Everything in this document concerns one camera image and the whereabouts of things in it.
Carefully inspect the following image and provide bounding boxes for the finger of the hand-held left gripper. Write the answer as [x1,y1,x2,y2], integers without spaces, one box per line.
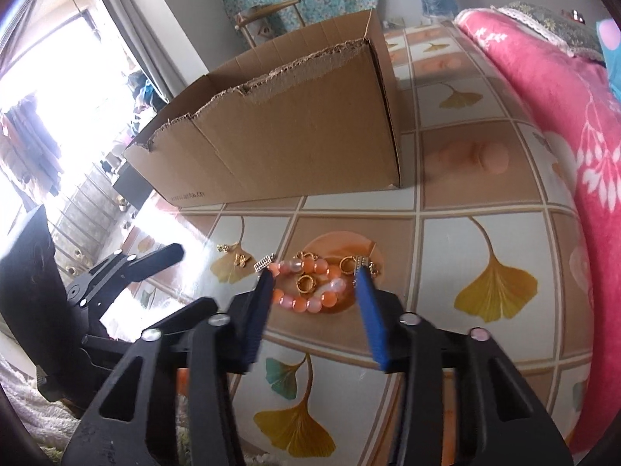
[80,332,146,370]
[68,243,186,309]

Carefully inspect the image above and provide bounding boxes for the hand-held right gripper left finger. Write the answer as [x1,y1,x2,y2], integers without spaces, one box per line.
[61,269,277,466]

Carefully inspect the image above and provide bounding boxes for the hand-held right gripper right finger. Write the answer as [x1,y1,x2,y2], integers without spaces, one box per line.
[356,267,576,466]

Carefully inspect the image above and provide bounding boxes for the orange pink bead bracelet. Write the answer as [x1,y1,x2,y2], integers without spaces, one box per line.
[264,259,349,315]

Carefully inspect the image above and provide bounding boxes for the brown cardboard box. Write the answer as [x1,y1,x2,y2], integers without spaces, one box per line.
[122,9,403,206]

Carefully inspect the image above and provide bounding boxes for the metal window railing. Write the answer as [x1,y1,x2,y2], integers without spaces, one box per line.
[49,155,137,277]

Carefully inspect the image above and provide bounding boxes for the dark cabinet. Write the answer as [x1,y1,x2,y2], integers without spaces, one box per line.
[113,162,156,209]

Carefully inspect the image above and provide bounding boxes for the white fluffy blanket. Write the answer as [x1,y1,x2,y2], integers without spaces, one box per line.
[0,354,83,466]

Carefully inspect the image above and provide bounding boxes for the hanging clothes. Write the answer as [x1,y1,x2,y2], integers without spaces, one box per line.
[0,97,64,195]

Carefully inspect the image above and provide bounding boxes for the patterned vinyl tablecloth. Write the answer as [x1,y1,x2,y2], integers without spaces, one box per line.
[111,22,597,466]

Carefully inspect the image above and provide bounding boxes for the pile of clothes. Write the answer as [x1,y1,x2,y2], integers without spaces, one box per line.
[127,70,168,112]

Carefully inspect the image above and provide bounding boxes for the grey curtain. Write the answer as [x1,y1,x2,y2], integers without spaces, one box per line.
[90,0,209,103]

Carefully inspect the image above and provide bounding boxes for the wooden chair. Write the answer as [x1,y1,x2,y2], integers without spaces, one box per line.
[235,0,304,47]

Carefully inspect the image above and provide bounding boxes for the pink floral blanket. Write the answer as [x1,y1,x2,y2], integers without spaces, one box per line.
[453,7,621,466]

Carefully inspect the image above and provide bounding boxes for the grey lace-trimmed quilt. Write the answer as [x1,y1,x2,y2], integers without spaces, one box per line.
[490,2,607,61]

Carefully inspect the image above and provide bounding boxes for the cyan pillow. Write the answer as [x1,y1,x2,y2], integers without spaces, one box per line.
[594,18,621,64]

